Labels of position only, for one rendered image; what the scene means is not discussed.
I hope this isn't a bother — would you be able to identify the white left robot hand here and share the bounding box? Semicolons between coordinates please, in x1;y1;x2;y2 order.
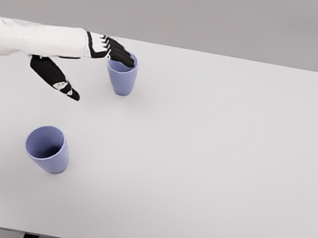
14;19;140;111

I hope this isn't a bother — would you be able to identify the lavender plastic cup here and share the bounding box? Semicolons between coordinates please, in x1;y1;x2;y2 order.
101;50;142;98
21;121;75;177

